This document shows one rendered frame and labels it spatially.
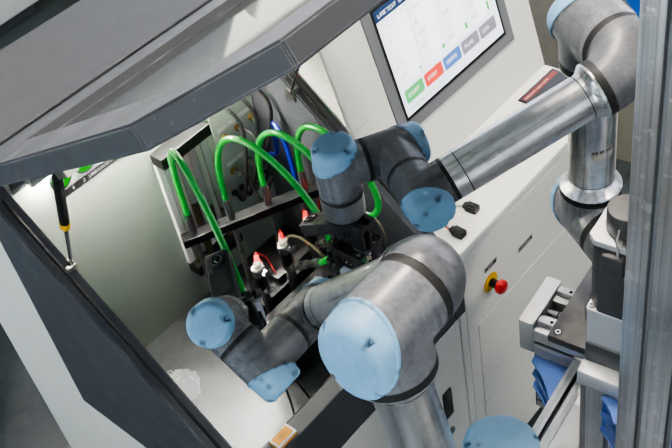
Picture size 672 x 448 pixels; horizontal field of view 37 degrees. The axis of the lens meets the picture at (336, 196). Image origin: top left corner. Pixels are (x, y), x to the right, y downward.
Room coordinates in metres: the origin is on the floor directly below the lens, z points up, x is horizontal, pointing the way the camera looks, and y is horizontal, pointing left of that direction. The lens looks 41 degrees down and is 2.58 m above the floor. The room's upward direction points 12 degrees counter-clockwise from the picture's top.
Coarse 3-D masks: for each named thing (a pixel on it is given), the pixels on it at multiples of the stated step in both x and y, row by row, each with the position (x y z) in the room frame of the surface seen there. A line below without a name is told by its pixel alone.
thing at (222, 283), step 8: (208, 256) 1.31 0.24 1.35; (216, 256) 1.30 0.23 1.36; (224, 256) 1.30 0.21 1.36; (208, 264) 1.29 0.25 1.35; (216, 264) 1.28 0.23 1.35; (224, 264) 1.28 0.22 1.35; (232, 264) 1.29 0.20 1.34; (208, 272) 1.28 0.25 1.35; (216, 272) 1.27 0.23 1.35; (224, 272) 1.26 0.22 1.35; (232, 272) 1.26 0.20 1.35; (216, 280) 1.25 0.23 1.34; (224, 280) 1.25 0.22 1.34; (232, 280) 1.24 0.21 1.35; (216, 288) 1.24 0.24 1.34; (224, 288) 1.23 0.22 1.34; (232, 288) 1.23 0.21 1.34; (216, 296) 1.22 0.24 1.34; (240, 296) 1.22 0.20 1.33
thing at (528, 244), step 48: (336, 48) 1.82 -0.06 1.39; (528, 48) 2.16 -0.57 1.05; (336, 96) 1.78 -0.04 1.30; (384, 96) 1.84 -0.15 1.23; (480, 96) 2.01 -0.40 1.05; (432, 144) 1.87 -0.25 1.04; (528, 192) 1.73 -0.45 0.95; (528, 240) 1.72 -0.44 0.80; (480, 288) 1.59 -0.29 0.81; (528, 288) 1.72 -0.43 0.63; (576, 288) 1.87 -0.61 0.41; (480, 336) 1.58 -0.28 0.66; (480, 384) 1.57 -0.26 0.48; (528, 384) 1.71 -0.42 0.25
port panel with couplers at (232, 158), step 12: (240, 108) 1.89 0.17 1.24; (216, 120) 1.85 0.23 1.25; (228, 120) 1.87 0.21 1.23; (252, 120) 1.90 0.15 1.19; (216, 132) 1.84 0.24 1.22; (228, 132) 1.86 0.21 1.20; (240, 132) 1.88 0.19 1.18; (216, 144) 1.83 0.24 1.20; (228, 144) 1.85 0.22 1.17; (240, 144) 1.88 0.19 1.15; (228, 156) 1.85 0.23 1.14; (240, 156) 1.87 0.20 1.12; (252, 156) 1.89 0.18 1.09; (228, 168) 1.84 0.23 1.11; (240, 168) 1.86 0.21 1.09; (252, 168) 1.89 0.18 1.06; (228, 180) 1.84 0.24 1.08; (240, 180) 1.86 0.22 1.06
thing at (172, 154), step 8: (168, 152) 1.58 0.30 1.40; (176, 152) 1.54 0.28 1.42; (168, 160) 1.62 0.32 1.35; (176, 160) 1.51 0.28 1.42; (176, 168) 1.64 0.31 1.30; (184, 168) 1.48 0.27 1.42; (176, 176) 1.64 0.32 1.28; (192, 176) 1.46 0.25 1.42; (176, 184) 1.64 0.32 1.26; (192, 184) 1.44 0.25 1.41; (200, 192) 1.43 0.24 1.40; (184, 200) 1.65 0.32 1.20; (200, 200) 1.41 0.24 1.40; (184, 208) 1.65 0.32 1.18; (208, 208) 1.40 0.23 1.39; (184, 216) 1.65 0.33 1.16; (208, 216) 1.38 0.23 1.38; (216, 224) 1.37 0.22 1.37; (216, 232) 1.36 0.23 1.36; (224, 240) 1.35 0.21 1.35; (224, 248) 1.34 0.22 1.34; (240, 280) 1.31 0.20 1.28; (240, 288) 1.30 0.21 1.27
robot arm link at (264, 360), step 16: (272, 320) 1.10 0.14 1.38; (240, 336) 1.06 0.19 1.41; (256, 336) 1.06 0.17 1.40; (272, 336) 1.06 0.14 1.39; (288, 336) 1.06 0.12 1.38; (224, 352) 1.05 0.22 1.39; (240, 352) 1.04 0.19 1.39; (256, 352) 1.04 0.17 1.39; (272, 352) 1.04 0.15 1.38; (288, 352) 1.04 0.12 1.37; (304, 352) 1.07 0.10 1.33; (240, 368) 1.02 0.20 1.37; (256, 368) 1.02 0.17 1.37; (272, 368) 1.01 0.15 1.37; (288, 368) 1.02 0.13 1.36; (256, 384) 1.00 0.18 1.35; (272, 384) 0.99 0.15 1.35; (288, 384) 1.00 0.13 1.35; (272, 400) 0.99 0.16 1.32
